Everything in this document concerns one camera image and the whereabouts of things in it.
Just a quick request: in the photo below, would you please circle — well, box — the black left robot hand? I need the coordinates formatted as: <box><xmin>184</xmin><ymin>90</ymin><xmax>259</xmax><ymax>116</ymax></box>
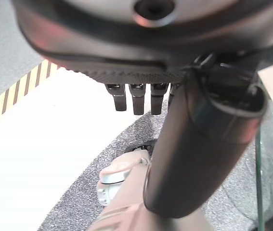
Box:
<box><xmin>10</xmin><ymin>0</ymin><xmax>273</xmax><ymax>219</ymax></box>

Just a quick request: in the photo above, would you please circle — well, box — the grey textured rug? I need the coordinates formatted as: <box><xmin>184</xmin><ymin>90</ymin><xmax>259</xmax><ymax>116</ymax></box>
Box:
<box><xmin>39</xmin><ymin>100</ymin><xmax>273</xmax><ymax>231</ymax></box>

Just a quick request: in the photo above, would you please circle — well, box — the yellow black striped floor tape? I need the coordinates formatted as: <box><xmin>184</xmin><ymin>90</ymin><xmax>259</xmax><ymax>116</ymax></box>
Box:
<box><xmin>0</xmin><ymin>60</ymin><xmax>60</xmax><ymax>131</ymax></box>

